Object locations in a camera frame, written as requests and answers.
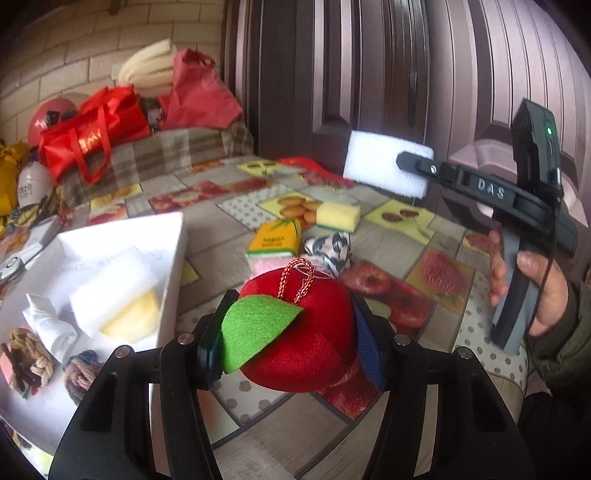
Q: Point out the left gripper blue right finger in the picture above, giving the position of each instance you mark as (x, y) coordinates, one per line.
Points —
(372, 338)

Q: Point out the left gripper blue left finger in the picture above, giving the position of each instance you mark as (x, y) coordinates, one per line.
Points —
(210, 342)

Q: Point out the red plush apple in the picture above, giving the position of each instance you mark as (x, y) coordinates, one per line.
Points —
(292, 329)

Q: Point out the black white patterned cloth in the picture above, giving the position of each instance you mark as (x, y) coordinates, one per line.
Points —
(331, 253)

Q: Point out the yellow tissue pack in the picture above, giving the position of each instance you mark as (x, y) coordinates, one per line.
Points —
(278, 238)

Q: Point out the yellow green scrub sponge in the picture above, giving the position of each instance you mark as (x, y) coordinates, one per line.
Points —
(339, 217)

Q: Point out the large white foam block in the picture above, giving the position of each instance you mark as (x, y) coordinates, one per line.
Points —
(372, 159)

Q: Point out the yellow round sponge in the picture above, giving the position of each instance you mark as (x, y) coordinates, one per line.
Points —
(134, 318)

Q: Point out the pink fluffy plush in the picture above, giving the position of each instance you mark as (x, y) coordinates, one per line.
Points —
(261, 264)

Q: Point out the fruit print tablecloth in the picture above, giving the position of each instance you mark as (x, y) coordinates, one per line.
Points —
(426, 275)

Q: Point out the white cardboard tray box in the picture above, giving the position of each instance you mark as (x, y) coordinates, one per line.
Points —
(92, 273)

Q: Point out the brown wooden door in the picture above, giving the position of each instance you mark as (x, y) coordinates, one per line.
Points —
(449, 74)

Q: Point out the plaid blanket cushion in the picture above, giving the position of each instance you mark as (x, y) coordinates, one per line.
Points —
(161, 153)

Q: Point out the red bag on floor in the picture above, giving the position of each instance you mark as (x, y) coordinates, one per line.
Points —
(303, 163)

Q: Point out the white power bank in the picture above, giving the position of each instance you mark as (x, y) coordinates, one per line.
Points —
(41, 235)

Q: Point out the white helmet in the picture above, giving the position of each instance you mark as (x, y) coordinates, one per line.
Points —
(34, 183)

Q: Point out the red plastic bag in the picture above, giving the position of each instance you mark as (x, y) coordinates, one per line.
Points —
(198, 97)

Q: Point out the red tote bag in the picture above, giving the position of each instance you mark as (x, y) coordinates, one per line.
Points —
(110, 117)

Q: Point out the yellow shopping bag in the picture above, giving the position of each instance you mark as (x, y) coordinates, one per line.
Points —
(12, 160)

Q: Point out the cream foam roll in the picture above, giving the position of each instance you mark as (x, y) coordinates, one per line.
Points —
(149, 72)

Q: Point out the red helmet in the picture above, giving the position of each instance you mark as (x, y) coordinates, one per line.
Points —
(49, 114)

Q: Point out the white wireless charger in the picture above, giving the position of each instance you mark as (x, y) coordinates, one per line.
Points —
(17, 263)

